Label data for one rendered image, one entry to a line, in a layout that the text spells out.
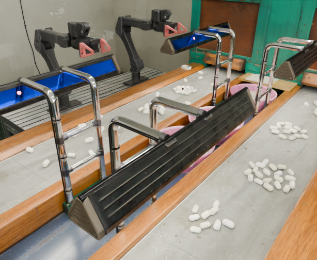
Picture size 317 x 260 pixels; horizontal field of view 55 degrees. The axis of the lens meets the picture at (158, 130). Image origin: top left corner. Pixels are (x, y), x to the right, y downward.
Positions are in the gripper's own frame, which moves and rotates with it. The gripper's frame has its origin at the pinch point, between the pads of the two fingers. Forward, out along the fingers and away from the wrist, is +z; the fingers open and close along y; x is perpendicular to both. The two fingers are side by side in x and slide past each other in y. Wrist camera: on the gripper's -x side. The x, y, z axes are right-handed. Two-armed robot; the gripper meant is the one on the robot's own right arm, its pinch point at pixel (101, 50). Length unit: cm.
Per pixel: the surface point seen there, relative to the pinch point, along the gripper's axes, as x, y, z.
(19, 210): 30, -64, 35
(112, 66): -0.4, -13.0, 22.6
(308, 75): 21, 101, 65
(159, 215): 30, -37, 68
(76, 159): 33, -34, 22
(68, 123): 31.0, -20.3, -2.8
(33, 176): 33, -51, 19
